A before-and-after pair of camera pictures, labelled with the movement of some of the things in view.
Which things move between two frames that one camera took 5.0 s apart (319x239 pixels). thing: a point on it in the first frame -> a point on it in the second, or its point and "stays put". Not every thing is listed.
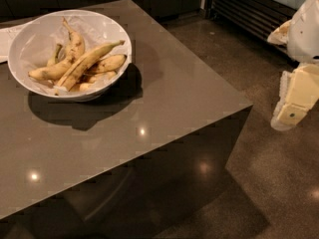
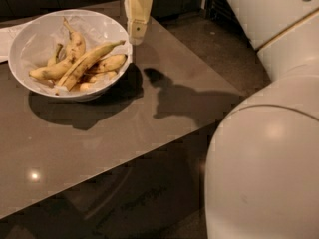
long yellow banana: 83,65 stays put
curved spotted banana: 74,50 stays put
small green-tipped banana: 55,54 stays put
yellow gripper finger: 299,92 -> 138,8
